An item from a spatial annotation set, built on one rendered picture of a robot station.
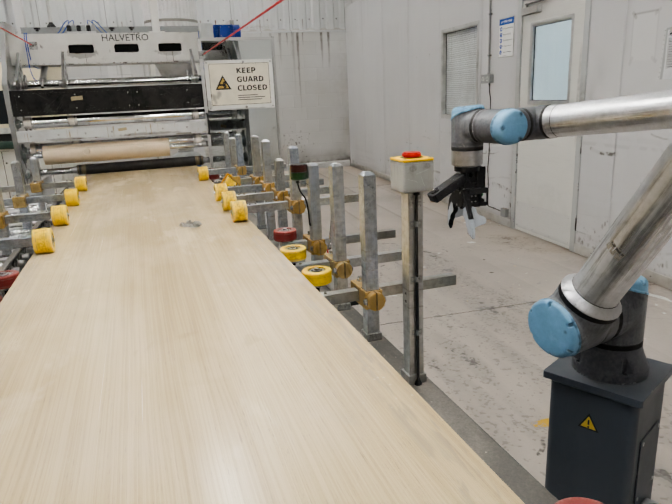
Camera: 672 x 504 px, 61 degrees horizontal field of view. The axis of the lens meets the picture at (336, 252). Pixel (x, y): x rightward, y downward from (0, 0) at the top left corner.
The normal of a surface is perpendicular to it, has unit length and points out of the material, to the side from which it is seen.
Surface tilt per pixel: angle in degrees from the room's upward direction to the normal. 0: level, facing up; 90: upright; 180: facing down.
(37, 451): 0
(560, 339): 94
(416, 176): 90
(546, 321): 94
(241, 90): 90
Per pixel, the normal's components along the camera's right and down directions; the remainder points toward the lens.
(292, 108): 0.25, 0.25
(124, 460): -0.04, -0.96
